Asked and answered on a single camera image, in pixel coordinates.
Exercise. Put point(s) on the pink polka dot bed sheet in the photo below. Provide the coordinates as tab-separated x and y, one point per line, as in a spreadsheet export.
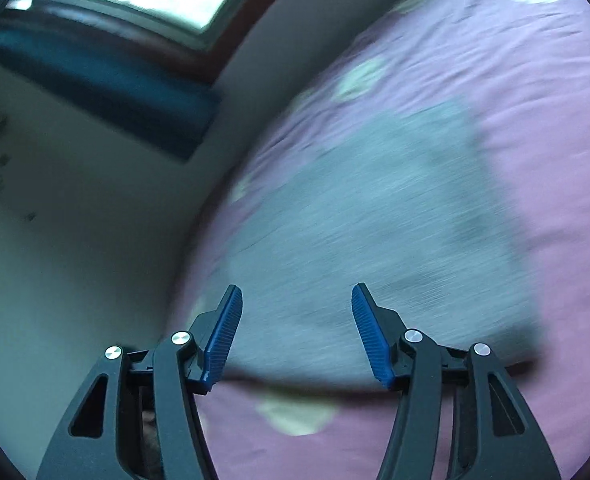
550	110

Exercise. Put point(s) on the wide teal curtain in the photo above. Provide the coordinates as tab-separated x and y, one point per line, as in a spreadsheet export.
100	80

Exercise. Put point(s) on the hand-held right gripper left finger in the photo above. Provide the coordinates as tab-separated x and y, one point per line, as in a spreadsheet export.
222	340

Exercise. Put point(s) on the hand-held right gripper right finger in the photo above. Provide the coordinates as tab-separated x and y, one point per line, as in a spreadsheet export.
370	335

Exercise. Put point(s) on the grey knitted sweater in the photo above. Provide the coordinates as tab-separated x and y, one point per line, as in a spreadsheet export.
375	220

